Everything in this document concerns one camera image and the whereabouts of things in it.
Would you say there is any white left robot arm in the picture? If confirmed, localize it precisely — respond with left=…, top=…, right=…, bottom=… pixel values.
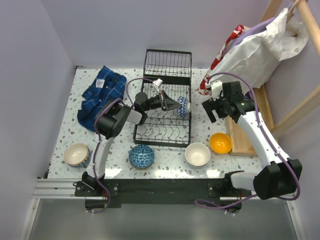
left=81, top=90, right=182, bottom=196

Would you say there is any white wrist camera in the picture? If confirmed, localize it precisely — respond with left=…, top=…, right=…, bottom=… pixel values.
left=152, top=78, right=163, bottom=94
left=205, top=80, right=223, bottom=100

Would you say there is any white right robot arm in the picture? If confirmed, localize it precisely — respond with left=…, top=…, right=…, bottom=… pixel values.
left=202, top=80, right=302, bottom=200

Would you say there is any red floral cloth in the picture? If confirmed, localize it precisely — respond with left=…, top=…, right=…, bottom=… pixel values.
left=197, top=24, right=251, bottom=96

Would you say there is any white ceramic bowl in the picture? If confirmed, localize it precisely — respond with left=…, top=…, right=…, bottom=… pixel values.
left=184, top=142, right=211, bottom=168

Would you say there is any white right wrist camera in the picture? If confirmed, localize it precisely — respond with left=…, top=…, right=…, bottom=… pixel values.
left=205, top=80, right=223, bottom=100

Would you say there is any black wire dish rack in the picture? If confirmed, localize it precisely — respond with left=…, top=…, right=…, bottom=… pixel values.
left=133, top=49, right=192, bottom=148

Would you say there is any lilac cloth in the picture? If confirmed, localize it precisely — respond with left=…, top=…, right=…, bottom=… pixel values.
left=225, top=17, right=275, bottom=88

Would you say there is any cream striped rim bowl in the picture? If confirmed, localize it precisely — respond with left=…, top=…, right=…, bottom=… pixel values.
left=64, top=143, right=90, bottom=167

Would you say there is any wooden drying rack frame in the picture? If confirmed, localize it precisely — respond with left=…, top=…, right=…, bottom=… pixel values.
left=225, top=0, right=320, bottom=157

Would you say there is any blue plaid shirt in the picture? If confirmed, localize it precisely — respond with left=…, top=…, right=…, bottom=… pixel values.
left=77, top=66, right=127, bottom=132

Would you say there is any blue triangle pattern bowl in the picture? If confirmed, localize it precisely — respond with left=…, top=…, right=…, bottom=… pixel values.
left=128, top=144, right=155, bottom=169

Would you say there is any aluminium rail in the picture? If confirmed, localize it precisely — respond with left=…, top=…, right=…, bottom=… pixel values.
left=31, top=176, right=86, bottom=201

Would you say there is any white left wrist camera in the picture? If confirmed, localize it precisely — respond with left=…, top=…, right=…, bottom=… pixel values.
left=152, top=78, right=163, bottom=94

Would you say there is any yellow bowl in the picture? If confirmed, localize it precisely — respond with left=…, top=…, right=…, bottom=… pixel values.
left=209, top=132, right=233, bottom=154

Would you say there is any white cloth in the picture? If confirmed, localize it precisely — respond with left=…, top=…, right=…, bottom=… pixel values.
left=209, top=8, right=309, bottom=88

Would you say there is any blue zigzag pattern bowl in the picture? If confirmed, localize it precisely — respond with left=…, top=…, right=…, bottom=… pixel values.
left=177, top=96, right=191, bottom=117

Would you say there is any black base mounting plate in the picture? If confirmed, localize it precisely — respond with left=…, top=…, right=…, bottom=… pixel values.
left=73, top=178, right=251, bottom=210

